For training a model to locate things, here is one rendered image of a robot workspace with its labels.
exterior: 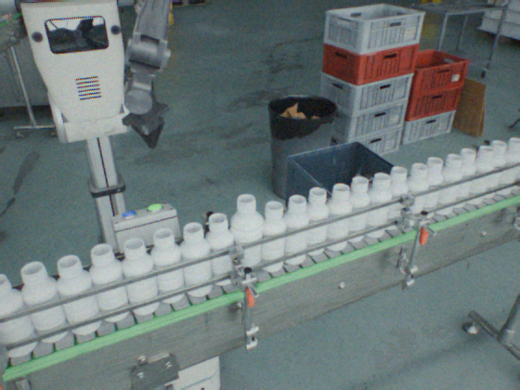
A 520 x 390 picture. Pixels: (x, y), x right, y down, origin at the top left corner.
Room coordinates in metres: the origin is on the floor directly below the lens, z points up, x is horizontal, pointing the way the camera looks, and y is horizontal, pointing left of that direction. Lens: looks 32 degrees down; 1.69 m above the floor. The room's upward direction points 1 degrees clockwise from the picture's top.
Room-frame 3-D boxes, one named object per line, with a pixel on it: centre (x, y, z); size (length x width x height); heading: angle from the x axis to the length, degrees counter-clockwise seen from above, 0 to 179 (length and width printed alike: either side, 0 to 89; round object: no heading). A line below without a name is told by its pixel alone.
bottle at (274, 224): (0.76, -0.03, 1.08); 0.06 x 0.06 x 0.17
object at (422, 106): (3.72, -1.42, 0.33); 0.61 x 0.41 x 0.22; 119
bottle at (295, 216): (0.79, -0.09, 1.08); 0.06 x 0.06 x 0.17
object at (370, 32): (3.32, -0.84, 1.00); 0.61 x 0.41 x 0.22; 123
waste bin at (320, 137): (2.68, -0.29, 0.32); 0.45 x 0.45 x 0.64
